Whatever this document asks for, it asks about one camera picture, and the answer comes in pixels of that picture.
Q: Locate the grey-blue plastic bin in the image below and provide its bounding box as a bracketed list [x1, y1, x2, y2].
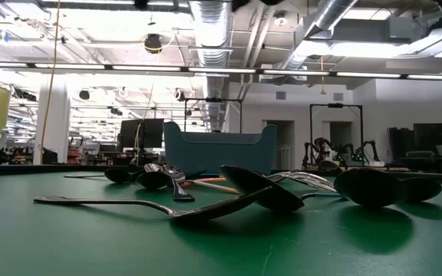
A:
[163, 121, 279, 176]

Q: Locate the dark spoon with blue handle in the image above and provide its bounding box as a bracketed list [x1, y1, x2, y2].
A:
[220, 164, 343, 213]
[399, 176, 442, 204]

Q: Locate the long white light bar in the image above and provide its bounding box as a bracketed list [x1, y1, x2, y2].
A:
[0, 61, 442, 82]

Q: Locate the green table mat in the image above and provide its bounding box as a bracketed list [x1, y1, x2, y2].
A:
[0, 170, 442, 276]

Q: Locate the black monitor on stand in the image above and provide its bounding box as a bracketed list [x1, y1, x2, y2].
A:
[118, 117, 166, 166]

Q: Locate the corrugated silver air duct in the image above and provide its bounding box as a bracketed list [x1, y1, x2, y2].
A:
[187, 0, 234, 133]

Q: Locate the smooth silver air duct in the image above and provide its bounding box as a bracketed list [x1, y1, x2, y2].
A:
[278, 0, 360, 84]

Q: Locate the white building column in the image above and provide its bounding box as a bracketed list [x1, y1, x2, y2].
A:
[32, 74, 71, 166]

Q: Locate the black monitor on desk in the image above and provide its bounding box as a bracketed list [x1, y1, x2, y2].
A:
[388, 122, 442, 172]

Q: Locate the dark steel spoon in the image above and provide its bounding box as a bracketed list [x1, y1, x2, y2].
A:
[135, 171, 173, 190]
[32, 186, 274, 226]
[63, 167, 138, 185]
[334, 167, 408, 209]
[159, 164, 196, 203]

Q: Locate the black metal rig frame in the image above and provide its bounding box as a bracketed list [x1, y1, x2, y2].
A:
[308, 102, 364, 169]
[183, 97, 244, 134]

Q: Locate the black ceiling dome camera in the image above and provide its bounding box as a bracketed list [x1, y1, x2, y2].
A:
[143, 33, 163, 54]

